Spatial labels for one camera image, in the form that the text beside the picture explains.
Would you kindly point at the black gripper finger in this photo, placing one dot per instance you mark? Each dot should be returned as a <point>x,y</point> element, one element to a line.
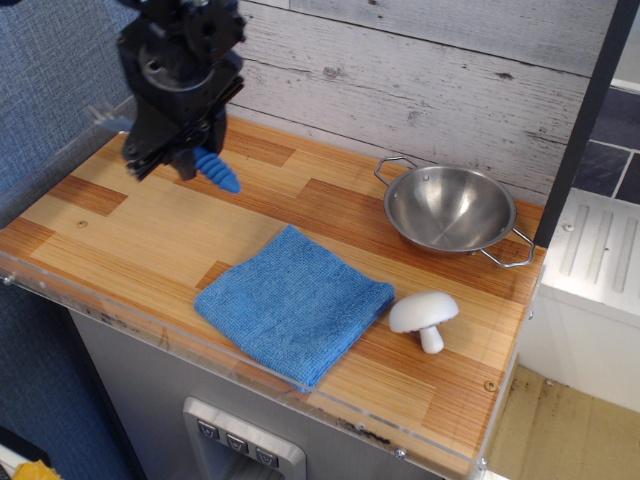
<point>145,154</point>
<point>209,136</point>

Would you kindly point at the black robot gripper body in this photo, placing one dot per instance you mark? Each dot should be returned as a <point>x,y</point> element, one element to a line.
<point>179,62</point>

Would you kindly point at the fork with blue handle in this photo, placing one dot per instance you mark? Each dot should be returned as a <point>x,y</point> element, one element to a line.
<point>211,165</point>

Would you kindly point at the blue folded cloth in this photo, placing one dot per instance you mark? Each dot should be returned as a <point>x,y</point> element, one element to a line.
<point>295,307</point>

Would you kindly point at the white toy mushroom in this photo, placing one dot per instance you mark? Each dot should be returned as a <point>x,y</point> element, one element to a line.
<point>422,313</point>

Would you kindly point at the silver dispenser button panel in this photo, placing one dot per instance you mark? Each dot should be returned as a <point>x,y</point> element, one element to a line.
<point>228,447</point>

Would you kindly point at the yellow and black object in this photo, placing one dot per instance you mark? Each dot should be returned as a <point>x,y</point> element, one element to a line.
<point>17,467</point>

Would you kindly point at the white grooved appliance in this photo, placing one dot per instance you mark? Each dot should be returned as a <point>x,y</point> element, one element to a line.
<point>583,329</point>

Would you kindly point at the steel bowl with handles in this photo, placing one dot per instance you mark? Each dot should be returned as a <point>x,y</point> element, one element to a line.
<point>451,210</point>

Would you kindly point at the dark right vertical post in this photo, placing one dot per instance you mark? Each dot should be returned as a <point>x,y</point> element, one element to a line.
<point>610,53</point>

